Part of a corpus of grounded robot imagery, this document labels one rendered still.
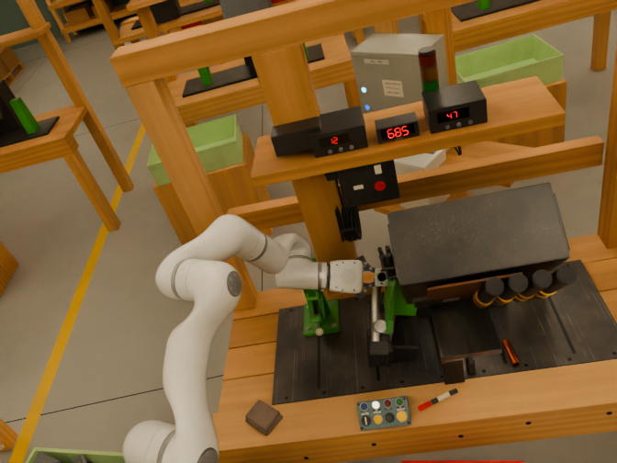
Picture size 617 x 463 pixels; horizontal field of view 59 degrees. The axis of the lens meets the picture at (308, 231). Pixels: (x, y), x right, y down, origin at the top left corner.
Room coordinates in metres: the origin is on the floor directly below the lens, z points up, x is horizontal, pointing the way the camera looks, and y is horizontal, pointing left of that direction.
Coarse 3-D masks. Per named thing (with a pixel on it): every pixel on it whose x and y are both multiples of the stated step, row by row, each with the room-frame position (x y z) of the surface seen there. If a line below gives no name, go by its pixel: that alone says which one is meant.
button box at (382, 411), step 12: (360, 408) 0.95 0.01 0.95; (372, 408) 0.94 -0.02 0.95; (384, 408) 0.93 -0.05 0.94; (396, 408) 0.92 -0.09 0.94; (408, 408) 0.91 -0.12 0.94; (360, 420) 0.93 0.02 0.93; (372, 420) 0.92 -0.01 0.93; (384, 420) 0.91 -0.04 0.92; (396, 420) 0.90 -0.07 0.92; (408, 420) 0.89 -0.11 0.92
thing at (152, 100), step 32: (256, 64) 1.51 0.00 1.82; (288, 64) 1.50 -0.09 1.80; (160, 96) 1.58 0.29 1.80; (288, 96) 1.50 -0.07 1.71; (160, 128) 1.59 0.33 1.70; (608, 128) 1.39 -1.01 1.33; (192, 160) 1.60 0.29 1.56; (608, 160) 1.37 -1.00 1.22; (192, 192) 1.58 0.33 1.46; (320, 192) 1.50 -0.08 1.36; (608, 192) 1.34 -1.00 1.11; (192, 224) 1.59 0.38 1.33; (320, 224) 1.50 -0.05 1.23; (608, 224) 1.32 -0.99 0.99; (320, 256) 1.51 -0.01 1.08; (352, 256) 1.49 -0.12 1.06
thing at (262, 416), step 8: (256, 408) 1.08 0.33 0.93; (264, 408) 1.07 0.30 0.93; (272, 408) 1.06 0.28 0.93; (248, 416) 1.06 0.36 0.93; (256, 416) 1.05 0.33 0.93; (264, 416) 1.04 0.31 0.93; (272, 416) 1.03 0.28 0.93; (280, 416) 1.04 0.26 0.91; (256, 424) 1.03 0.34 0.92; (264, 424) 1.01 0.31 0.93; (272, 424) 1.02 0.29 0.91; (264, 432) 1.00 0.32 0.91
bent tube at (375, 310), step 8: (376, 272) 1.20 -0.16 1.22; (384, 272) 1.20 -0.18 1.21; (376, 280) 1.19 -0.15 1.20; (384, 280) 1.19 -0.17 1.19; (376, 288) 1.25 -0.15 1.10; (376, 296) 1.24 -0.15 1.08; (376, 304) 1.23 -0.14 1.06; (376, 312) 1.21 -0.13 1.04; (376, 320) 1.19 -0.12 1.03; (376, 336) 1.15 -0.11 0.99
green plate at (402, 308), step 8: (392, 280) 1.12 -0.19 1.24; (392, 288) 1.11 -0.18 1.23; (392, 296) 1.10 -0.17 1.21; (400, 296) 1.10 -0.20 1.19; (384, 304) 1.20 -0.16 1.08; (392, 304) 1.10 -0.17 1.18; (400, 304) 1.10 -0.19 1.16; (408, 304) 1.10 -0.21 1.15; (392, 312) 1.10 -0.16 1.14; (400, 312) 1.10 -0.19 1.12; (408, 312) 1.10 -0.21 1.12
